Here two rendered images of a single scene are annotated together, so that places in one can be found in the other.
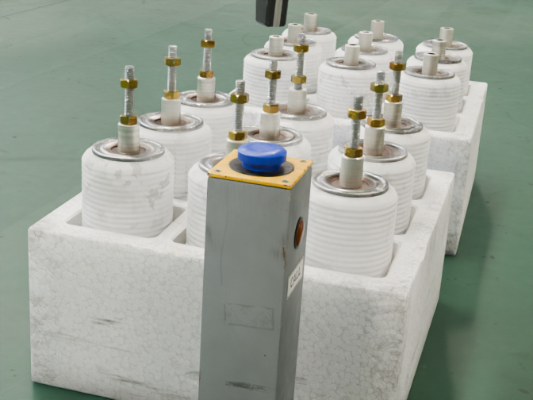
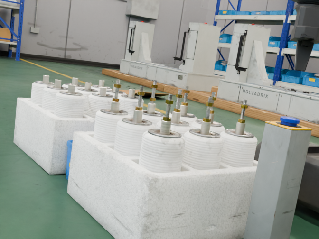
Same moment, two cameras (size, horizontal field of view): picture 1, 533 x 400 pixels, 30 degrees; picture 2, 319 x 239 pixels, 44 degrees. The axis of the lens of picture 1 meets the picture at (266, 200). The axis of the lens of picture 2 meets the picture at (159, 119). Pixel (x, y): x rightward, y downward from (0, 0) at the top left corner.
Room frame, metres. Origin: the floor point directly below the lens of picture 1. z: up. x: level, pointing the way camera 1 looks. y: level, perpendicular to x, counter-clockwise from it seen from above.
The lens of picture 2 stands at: (0.46, 0.83, 0.42)
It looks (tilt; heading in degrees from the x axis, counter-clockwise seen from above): 9 degrees down; 309
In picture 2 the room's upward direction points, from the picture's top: 8 degrees clockwise
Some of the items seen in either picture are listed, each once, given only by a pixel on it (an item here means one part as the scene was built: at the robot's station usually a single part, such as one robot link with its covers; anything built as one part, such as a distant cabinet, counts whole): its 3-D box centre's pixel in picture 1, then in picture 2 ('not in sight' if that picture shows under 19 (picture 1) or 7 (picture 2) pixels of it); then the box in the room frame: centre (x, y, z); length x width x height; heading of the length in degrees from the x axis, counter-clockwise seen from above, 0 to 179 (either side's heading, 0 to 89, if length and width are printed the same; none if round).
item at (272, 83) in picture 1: (271, 92); (178, 103); (1.07, 0.00, 0.30); 0.01 x 0.01 x 0.08
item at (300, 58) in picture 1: (299, 64); (153, 93); (1.18, -0.03, 0.31); 0.01 x 0.01 x 0.08
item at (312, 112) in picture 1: (296, 112); (150, 113); (1.18, -0.03, 0.25); 0.08 x 0.08 x 0.01
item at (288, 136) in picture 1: (269, 136); (175, 122); (1.07, 0.00, 0.25); 0.08 x 0.08 x 0.01
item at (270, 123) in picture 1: (270, 125); (175, 117); (1.07, 0.00, 0.26); 0.02 x 0.02 x 0.03
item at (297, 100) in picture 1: (297, 101); (151, 109); (1.18, -0.03, 0.26); 0.02 x 0.02 x 0.03
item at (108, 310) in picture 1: (260, 268); (166, 181); (1.07, 0.00, 0.09); 0.39 x 0.39 x 0.18; 75
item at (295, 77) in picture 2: not in sight; (300, 77); (2.88, -5.69, 0.36); 0.50 x 0.38 x 0.21; 73
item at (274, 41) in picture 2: not in sight; (282, 42); (3.36, -5.83, 0.90); 0.50 x 0.38 x 0.21; 72
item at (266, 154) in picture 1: (262, 159); (289, 122); (0.77, 0.01, 0.32); 0.04 x 0.04 x 0.02
